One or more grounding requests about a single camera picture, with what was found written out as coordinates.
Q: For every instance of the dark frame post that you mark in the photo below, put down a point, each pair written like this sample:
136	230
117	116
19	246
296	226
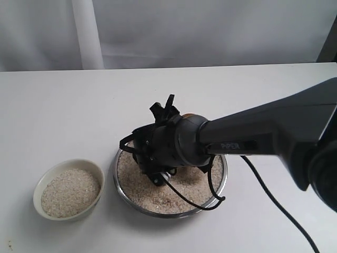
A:
328	51

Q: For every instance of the rice in steel tray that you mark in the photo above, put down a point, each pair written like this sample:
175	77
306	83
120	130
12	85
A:
187	190

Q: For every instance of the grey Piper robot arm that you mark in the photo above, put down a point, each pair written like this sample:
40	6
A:
300	129

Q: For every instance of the rice in white bowl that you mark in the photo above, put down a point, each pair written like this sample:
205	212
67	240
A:
70	193

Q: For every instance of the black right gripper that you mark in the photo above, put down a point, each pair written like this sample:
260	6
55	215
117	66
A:
154	152

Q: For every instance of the white ceramic bowl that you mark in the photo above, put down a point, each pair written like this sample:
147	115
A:
56	171

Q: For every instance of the white backdrop curtain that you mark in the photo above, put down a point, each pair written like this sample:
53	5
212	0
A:
96	35

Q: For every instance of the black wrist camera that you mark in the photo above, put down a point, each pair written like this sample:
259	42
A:
163	114

